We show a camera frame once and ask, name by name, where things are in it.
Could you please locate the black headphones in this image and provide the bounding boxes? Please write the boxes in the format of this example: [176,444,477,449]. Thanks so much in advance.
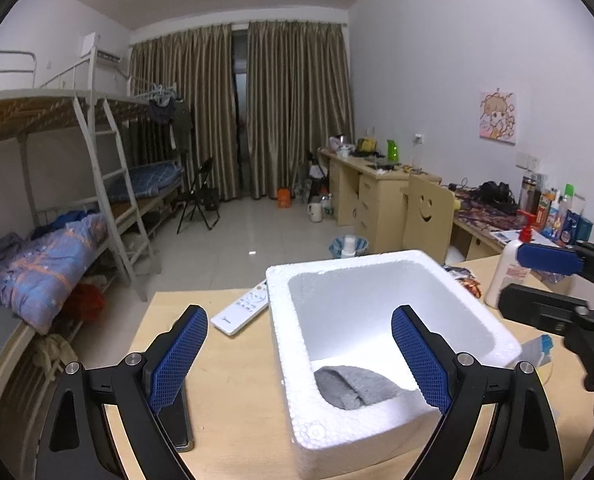
[477,181,518,214]

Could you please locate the wooden smiley chair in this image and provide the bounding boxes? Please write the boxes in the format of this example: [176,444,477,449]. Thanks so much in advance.
[402,176,456,264]

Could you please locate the white jug on floor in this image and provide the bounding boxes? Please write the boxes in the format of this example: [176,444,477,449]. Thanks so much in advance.
[307,202,323,223]

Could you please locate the orange container on floor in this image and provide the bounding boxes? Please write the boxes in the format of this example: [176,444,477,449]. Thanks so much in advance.
[276,188,291,209]

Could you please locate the black folding chair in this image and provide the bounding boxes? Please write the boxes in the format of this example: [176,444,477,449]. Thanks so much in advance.
[177,157,221,234]

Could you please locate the steel thermos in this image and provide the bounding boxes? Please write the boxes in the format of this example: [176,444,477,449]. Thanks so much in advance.
[518,172,541,214]

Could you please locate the white blue snack packet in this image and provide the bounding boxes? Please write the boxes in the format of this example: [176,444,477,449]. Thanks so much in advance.
[518,334,554,368]

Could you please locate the white remote control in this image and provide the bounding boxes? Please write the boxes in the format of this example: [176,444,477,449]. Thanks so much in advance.
[210,281,269,337]

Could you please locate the white styrofoam box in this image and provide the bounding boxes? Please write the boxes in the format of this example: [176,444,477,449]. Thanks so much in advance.
[267,250,521,468]

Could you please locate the brown curtains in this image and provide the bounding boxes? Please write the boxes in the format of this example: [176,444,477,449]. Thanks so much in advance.
[128,21,355,200]

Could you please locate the blue lined trash bin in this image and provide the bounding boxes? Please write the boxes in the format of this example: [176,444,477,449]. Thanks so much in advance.
[329,235,369,259]

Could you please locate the white air conditioner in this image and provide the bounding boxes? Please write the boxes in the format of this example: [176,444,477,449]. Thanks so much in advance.
[80,32,122,64]

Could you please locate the white lotion pump bottle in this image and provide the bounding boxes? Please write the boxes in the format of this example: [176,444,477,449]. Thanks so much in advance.
[484,210,536,308]

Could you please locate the cartoon wall poster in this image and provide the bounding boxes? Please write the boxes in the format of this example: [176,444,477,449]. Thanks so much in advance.
[478,89,518,145]

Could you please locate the white metal bunk bed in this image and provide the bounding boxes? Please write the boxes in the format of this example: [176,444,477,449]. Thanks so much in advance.
[0,45,189,430]

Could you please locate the blue plaid mattress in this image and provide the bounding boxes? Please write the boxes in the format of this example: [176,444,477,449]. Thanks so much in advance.
[107,162,183,203]

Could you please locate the light wooden desk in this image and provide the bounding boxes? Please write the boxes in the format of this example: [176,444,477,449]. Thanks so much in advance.
[319,148,413,252]

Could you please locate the blue patterned quilt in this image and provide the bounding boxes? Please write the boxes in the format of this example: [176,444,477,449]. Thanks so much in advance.
[0,214,107,335]

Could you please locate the green bottle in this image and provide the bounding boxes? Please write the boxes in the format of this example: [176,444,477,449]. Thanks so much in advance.
[387,140,399,164]

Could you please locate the grey knitted cloth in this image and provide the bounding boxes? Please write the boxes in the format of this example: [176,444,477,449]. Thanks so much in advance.
[314,366,404,411]

